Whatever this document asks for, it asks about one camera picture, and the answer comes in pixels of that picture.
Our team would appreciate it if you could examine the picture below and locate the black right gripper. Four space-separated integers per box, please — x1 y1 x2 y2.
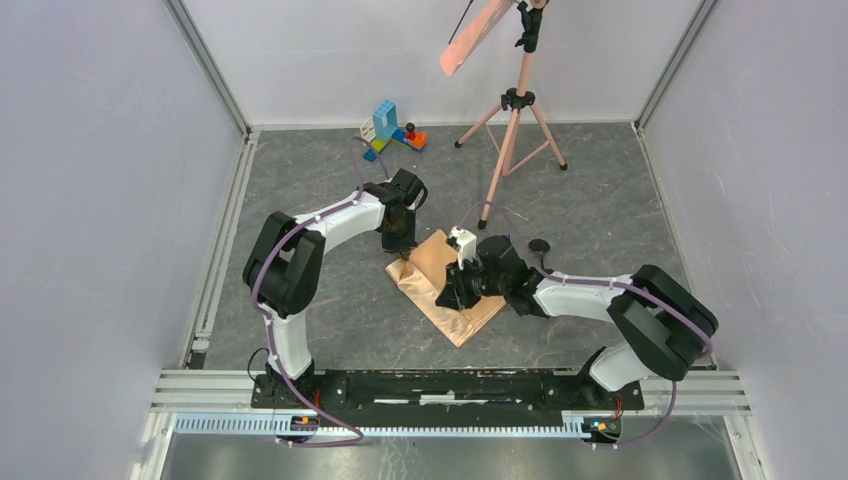
435 256 508 312

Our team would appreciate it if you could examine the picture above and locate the peach cloth napkin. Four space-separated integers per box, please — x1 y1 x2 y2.
385 229 506 347

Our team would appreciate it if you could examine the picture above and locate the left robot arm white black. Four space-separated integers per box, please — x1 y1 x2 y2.
242 169 428 408

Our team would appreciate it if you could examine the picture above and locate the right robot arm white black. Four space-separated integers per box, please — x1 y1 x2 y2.
436 229 719 408

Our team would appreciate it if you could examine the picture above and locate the colourful toy brick structure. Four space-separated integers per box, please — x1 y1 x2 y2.
359 100 428 153

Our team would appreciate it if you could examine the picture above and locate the black utensil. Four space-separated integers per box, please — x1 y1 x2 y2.
528 238 552 274

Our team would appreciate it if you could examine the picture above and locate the pink tripod stand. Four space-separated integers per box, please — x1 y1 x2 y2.
449 1 568 230

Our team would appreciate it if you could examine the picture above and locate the pink panel on tripod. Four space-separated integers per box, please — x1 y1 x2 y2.
439 0 515 76

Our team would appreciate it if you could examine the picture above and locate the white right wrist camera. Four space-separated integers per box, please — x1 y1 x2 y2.
447 226 477 270

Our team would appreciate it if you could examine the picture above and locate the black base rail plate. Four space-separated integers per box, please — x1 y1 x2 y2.
251 369 645 429

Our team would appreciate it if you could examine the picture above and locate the aluminium frame rail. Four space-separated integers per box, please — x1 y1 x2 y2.
131 369 766 479

